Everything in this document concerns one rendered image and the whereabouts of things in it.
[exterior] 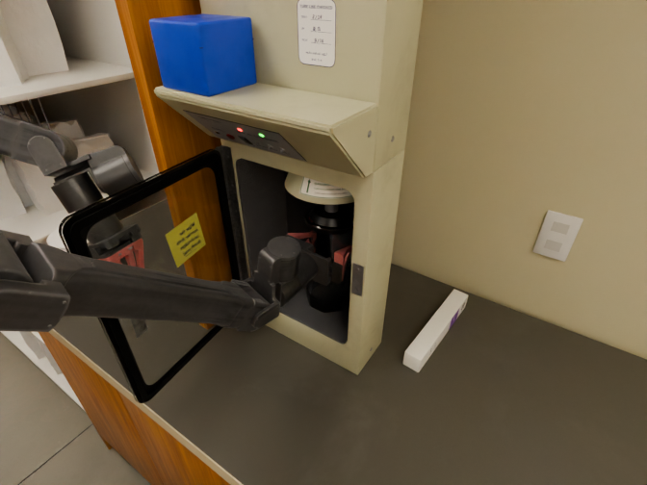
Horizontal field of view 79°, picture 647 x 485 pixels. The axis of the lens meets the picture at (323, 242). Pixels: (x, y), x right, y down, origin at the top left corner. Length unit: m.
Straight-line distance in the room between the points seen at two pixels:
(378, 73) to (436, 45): 0.44
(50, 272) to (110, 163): 0.32
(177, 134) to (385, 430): 0.67
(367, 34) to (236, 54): 0.19
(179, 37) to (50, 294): 0.36
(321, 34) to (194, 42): 0.16
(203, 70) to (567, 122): 0.69
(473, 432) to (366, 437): 0.20
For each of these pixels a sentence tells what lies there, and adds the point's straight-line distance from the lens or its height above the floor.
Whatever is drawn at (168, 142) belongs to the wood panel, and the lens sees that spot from 0.77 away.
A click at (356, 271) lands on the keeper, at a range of 0.69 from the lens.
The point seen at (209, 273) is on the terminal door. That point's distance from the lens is 0.83.
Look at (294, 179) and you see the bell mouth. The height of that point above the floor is 1.34.
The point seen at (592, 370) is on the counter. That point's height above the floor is 0.94.
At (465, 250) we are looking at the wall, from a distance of 1.11.
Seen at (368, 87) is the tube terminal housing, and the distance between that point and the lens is 0.56.
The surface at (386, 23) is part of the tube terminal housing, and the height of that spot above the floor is 1.60.
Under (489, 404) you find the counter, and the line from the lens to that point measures 0.91.
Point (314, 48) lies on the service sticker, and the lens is 0.59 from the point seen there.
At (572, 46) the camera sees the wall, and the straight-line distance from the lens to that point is 0.92.
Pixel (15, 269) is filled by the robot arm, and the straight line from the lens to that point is 0.41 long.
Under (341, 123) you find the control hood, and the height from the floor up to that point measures 1.51.
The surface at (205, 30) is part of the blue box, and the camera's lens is 0.59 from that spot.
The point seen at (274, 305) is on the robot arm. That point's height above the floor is 1.19.
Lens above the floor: 1.65
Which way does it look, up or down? 35 degrees down
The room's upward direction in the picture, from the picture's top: straight up
